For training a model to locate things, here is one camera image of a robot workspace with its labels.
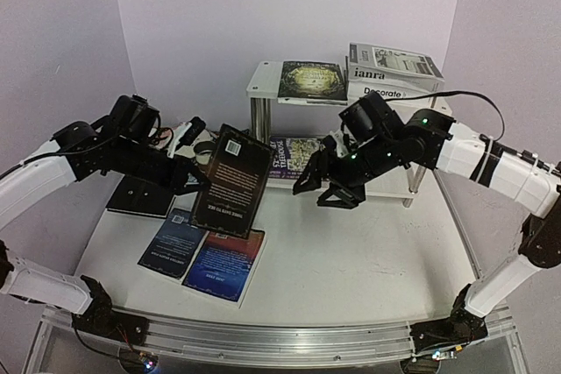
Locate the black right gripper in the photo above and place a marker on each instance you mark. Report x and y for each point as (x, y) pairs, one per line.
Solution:
(335, 171)

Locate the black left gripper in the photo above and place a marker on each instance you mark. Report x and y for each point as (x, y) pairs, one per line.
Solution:
(177, 180)

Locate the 52-Storey Treehouse book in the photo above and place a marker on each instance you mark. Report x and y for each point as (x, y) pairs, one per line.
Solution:
(291, 155)

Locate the black notebook with barcode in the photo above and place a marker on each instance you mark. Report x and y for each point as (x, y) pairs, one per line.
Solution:
(137, 197)

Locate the black paperback book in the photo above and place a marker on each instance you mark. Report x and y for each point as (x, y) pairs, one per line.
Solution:
(237, 171)

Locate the dark blue paperback book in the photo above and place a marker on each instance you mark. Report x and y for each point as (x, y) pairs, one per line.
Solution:
(173, 248)

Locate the blue orange paperback book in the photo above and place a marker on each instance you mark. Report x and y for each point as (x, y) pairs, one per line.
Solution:
(223, 267)

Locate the dark green hardcover book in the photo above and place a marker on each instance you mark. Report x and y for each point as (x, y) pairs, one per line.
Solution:
(309, 82)

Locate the brown Decorate book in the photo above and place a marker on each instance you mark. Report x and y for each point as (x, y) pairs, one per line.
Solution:
(396, 95)

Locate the grey photo cover book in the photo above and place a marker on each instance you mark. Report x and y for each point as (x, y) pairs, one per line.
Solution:
(393, 67)

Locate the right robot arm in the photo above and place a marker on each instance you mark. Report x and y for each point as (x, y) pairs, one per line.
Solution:
(435, 141)

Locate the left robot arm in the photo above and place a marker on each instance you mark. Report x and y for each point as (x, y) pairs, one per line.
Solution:
(123, 142)

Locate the glass cup with brown band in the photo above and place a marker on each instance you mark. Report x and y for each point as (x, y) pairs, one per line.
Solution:
(203, 152)

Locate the white two-tier shelf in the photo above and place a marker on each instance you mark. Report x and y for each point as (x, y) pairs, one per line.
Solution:
(262, 91)

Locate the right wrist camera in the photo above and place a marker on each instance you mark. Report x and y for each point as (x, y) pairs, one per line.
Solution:
(334, 143)

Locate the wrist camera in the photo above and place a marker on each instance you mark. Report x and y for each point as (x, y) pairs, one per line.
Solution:
(183, 138)
(334, 143)

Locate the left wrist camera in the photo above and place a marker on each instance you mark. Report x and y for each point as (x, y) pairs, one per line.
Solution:
(183, 138)

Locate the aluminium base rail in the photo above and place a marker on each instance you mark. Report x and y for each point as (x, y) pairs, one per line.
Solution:
(277, 347)

